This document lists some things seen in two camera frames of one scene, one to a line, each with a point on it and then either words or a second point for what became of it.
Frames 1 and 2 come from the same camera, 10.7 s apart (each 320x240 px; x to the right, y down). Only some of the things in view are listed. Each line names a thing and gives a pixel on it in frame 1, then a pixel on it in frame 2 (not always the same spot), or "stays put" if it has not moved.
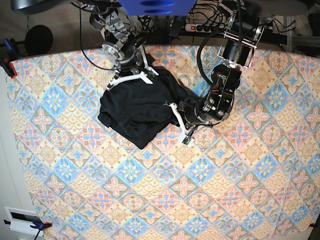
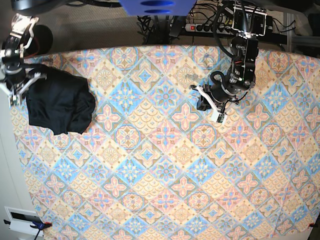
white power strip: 204,28 stays put
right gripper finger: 151,75 -> 16,95
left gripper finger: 181,123 -> 217,116
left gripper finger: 187,139 -> 223,109
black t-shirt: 140,112 -> 61,103
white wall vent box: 20,221 stays put
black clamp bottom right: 313,224 stays put
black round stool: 38,40 stays put
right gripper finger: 121,79 -> 5,90
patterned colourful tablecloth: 254,176 stays put
